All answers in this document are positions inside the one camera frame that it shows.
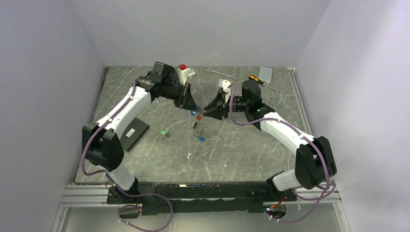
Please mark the silver wrench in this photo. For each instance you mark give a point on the silver wrench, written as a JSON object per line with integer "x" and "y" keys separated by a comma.
{"x": 231, "y": 76}

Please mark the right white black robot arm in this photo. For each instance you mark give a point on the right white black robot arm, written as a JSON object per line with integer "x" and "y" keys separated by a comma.
{"x": 314, "y": 161}

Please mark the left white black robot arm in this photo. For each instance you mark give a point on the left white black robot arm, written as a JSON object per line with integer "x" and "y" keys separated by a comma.
{"x": 102, "y": 149}

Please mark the clear plastic box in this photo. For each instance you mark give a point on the clear plastic box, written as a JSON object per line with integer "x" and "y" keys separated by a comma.
{"x": 265, "y": 74}

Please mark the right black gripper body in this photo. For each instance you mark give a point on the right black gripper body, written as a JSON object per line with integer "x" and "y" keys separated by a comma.
{"x": 239, "y": 105}

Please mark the black box with label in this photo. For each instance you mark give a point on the black box with label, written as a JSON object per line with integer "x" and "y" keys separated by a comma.
{"x": 133, "y": 133}

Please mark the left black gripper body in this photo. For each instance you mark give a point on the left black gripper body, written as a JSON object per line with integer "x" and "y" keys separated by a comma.
{"x": 172, "y": 92}

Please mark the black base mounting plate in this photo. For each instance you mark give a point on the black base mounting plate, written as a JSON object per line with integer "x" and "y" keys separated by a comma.
{"x": 161, "y": 198}

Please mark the yellow black screwdriver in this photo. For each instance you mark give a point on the yellow black screwdriver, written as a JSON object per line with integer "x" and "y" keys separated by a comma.
{"x": 260, "y": 82}

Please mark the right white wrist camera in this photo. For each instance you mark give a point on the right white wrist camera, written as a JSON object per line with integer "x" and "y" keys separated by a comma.
{"x": 225, "y": 85}

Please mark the round metal keyring disc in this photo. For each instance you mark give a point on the round metal keyring disc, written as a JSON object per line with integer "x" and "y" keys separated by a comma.
{"x": 198, "y": 130}

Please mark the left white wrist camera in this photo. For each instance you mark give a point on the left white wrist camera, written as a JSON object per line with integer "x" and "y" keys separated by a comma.
{"x": 184, "y": 72}

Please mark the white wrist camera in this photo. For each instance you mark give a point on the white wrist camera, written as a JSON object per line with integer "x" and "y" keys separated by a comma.
{"x": 184, "y": 72}
{"x": 225, "y": 85}

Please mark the aluminium frame rail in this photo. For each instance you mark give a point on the aluminium frame rail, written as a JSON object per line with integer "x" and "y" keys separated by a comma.
{"x": 80, "y": 195}

